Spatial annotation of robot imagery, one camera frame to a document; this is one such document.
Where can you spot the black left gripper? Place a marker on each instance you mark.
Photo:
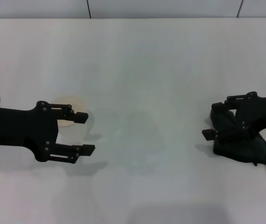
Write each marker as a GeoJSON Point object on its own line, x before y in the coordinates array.
{"type": "Point", "coordinates": [18, 130]}

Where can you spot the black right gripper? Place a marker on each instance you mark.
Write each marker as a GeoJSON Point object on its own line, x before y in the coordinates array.
{"type": "Point", "coordinates": [263, 114]}

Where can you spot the dark blue rag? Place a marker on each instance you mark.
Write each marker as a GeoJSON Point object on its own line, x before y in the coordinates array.
{"type": "Point", "coordinates": [240, 149]}

